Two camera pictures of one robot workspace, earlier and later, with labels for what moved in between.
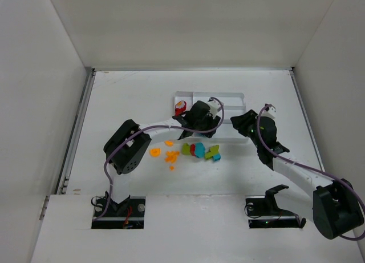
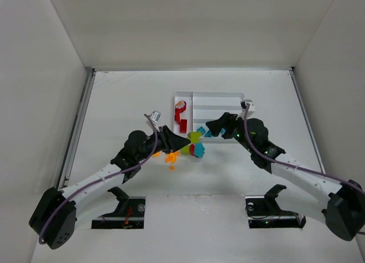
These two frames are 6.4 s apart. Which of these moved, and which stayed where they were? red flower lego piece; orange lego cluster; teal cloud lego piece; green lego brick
Moved: green lego brick
Stayed: orange lego cluster; teal cloud lego piece; red flower lego piece
